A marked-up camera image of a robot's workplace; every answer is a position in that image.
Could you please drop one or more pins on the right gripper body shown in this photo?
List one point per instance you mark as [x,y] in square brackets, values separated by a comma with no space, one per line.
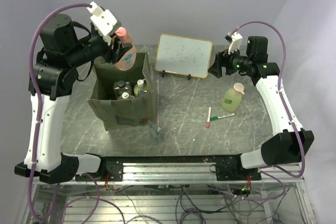
[235,62]

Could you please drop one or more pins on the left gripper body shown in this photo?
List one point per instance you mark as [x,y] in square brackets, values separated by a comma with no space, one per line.
[101,48]

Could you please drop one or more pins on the orange bottle pink cap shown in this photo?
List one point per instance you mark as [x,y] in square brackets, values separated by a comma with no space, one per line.
[128,58]

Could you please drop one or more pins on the clear bottle black label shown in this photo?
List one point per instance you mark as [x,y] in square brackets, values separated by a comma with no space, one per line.
[120,87]

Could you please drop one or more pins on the yellow-green lotion bottle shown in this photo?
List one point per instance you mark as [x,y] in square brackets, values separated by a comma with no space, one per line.
[140,86]

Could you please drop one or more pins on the amber pump soap bottle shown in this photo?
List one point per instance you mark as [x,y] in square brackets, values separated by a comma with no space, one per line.
[125,96]

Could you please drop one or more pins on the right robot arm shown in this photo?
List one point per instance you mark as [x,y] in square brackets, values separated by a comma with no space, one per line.
[290,141]

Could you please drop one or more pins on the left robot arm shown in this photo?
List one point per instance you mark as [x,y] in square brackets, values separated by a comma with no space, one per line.
[50,84]

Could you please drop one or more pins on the green canvas bag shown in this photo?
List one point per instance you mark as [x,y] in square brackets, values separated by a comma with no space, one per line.
[114,112]

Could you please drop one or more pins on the small whiteboard with stand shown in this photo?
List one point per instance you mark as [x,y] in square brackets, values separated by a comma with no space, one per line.
[183,56]

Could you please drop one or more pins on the green bottle beige pump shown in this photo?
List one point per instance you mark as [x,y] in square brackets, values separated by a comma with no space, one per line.
[233,97]

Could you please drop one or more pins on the green whiteboard marker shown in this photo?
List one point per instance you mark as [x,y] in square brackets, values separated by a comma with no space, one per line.
[222,116]

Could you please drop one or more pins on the pink whiteboard marker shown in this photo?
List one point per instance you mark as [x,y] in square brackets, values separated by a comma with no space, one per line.
[208,117]

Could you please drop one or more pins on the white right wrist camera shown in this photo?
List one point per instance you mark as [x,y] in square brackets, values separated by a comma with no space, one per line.
[235,40]

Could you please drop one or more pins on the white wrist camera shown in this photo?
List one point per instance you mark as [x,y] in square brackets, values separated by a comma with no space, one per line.
[104,22]
[235,40]

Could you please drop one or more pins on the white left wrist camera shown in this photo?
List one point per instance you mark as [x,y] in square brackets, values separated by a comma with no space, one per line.
[104,22]

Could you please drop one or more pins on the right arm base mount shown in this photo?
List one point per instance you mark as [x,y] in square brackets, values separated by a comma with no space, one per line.
[229,167]

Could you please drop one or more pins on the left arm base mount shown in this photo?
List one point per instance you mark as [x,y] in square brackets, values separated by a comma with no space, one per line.
[109,170]

